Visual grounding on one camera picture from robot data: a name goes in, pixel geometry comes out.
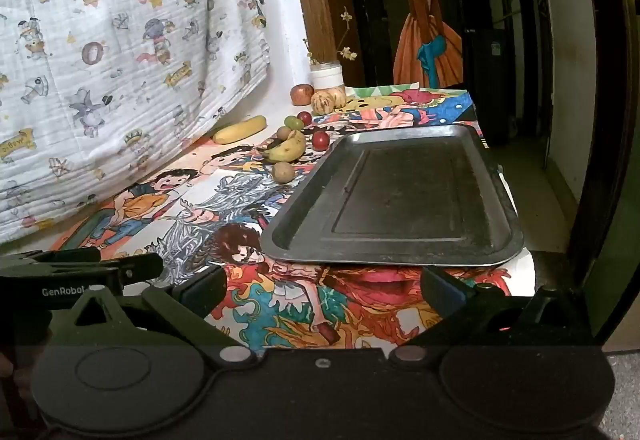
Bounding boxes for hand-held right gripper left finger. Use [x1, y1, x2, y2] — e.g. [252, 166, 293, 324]
[47, 265, 256, 368]

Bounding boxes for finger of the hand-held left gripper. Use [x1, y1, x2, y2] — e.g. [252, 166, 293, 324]
[112, 252, 165, 293]
[27, 246, 102, 266]

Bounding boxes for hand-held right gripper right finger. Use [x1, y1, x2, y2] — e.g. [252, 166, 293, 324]
[390, 265, 601, 366]

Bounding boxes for metal baking tray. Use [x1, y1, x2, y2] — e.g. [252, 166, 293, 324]
[260, 124, 525, 267]

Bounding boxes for large yellow banana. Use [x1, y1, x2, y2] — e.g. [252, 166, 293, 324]
[212, 115, 268, 145]

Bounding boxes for small curved banana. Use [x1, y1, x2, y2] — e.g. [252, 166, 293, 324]
[263, 130, 307, 164]

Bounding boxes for striped pepino melon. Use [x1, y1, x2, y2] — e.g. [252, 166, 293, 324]
[311, 90, 337, 116]

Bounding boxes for cartoon printed table cover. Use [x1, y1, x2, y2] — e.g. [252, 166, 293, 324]
[50, 82, 536, 352]

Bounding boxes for black cabinet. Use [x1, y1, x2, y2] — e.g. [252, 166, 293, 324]
[462, 0, 528, 148]

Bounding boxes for printed blanket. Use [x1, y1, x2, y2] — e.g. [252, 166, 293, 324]
[0, 0, 273, 245]

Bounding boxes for red apple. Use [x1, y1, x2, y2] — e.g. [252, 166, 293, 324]
[291, 83, 316, 106]

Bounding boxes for dried yellow flower sprigs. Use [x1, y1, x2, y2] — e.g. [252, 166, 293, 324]
[304, 7, 359, 67]

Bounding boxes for wall poster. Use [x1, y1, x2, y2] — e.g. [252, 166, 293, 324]
[387, 0, 467, 90]

